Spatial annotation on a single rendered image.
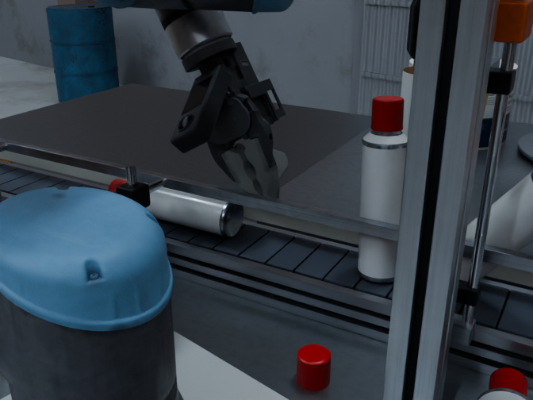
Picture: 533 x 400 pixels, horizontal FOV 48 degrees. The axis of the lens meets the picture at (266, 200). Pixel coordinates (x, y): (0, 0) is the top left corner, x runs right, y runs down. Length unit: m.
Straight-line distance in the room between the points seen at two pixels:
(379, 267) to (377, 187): 0.09
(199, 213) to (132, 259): 0.41
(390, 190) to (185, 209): 0.28
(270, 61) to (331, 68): 0.56
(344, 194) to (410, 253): 0.45
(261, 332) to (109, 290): 0.35
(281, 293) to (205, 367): 0.14
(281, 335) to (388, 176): 0.21
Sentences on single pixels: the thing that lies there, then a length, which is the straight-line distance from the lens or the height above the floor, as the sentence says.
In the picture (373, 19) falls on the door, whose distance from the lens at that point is 3.99.
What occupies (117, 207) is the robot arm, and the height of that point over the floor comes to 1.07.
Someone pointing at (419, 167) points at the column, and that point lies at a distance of 0.47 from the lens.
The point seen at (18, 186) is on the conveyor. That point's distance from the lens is 1.04.
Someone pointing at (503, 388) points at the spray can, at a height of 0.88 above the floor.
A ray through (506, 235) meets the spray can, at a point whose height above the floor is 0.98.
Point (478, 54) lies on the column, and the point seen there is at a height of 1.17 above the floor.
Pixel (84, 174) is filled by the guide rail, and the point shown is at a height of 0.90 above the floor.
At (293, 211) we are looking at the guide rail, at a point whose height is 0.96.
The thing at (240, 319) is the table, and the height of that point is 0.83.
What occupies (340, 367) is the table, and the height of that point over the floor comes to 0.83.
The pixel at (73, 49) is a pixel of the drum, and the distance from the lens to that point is 5.19.
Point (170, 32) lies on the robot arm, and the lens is 0.76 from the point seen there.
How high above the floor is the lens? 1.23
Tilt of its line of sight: 23 degrees down
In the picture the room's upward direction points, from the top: straight up
